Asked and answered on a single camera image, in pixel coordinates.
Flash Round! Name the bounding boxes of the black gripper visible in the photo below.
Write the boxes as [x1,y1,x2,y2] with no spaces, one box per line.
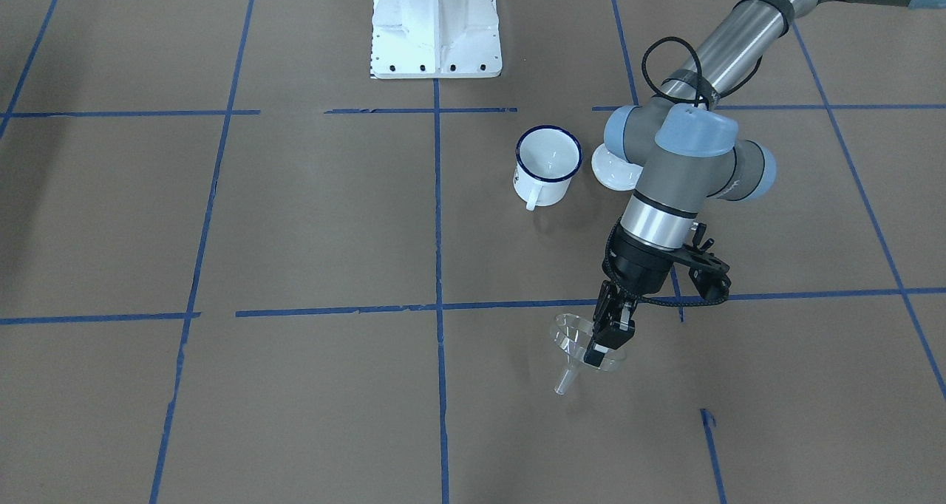
[582,220,684,368]

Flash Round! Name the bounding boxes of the clear plastic funnel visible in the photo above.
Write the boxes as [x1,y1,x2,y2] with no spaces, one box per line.
[550,313,627,396]

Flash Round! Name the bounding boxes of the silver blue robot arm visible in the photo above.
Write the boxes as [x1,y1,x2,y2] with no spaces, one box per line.
[580,0,944,369]

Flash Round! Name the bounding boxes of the white enamel cup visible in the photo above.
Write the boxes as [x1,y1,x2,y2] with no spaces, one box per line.
[513,126,582,211]

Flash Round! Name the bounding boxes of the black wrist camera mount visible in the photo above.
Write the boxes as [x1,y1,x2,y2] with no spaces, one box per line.
[677,223,731,306]

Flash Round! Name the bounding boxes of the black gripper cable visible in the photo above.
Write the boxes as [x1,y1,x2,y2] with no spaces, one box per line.
[602,37,762,310]

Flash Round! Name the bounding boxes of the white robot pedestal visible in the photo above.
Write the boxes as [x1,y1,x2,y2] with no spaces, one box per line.
[370,0,503,80]

